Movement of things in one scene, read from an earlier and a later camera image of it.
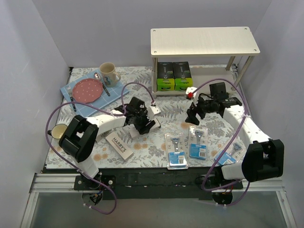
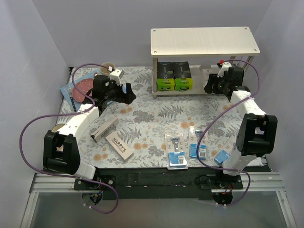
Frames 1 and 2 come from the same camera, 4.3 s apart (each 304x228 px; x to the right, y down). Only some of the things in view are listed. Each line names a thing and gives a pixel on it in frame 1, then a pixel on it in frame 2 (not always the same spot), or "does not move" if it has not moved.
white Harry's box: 119,145 does not move
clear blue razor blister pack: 176,155 does not move
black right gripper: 197,109 → 216,82
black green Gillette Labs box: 165,76 does not move
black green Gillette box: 183,78 does not move
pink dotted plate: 87,90 does not move
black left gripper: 141,122 → 123,94
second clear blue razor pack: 198,143 does not move
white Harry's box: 133,131 → 207,70
